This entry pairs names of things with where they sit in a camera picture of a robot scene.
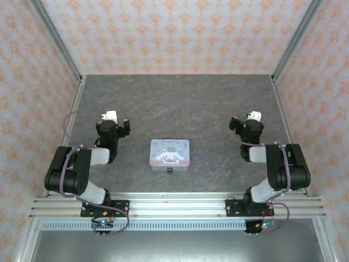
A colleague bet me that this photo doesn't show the cartoon print tin box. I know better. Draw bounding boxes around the cartoon print tin box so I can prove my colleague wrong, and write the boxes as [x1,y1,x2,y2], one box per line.
[149,138,191,173]

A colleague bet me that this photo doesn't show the grey metal sheet shelf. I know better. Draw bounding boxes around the grey metal sheet shelf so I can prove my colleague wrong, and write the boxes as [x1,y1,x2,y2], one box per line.
[28,230,321,262]

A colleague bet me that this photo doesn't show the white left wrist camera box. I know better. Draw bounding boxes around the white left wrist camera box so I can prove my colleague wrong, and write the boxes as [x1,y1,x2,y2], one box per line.
[100,110,118,124]

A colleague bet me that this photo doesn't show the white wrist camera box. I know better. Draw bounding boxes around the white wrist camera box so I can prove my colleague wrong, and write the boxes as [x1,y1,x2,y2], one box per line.
[100,110,118,124]
[246,110,262,123]

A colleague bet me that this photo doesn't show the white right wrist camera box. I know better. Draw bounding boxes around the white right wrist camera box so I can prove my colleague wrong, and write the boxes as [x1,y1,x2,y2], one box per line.
[246,110,262,123]

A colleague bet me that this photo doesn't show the aluminium table side rail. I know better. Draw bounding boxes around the aluminium table side rail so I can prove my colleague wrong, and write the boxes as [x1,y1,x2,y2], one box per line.
[270,76,311,197]
[43,76,87,198]

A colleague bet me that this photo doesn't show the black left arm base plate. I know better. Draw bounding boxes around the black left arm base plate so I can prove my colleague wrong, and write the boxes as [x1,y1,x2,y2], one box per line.
[80,199,130,218]

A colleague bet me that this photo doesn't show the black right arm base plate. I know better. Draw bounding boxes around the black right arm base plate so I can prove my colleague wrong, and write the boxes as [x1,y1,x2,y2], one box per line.
[225,199,275,218]

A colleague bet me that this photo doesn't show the long aluminium mounting rail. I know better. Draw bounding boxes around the long aluminium mounting rail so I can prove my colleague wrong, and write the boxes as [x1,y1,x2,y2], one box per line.
[29,192,327,219]

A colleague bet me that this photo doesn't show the aluminium frame post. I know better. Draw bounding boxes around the aluminium frame post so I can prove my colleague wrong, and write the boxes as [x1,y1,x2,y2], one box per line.
[271,0,327,82]
[28,0,83,82]

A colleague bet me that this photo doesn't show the grey slotted cable duct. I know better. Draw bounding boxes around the grey slotted cable duct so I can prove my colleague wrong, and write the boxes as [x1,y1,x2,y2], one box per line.
[40,221,248,230]

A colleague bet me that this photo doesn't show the aluminium lower frame bar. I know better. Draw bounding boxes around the aluminium lower frame bar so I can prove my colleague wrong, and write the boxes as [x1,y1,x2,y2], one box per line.
[312,218,343,262]
[13,218,43,262]

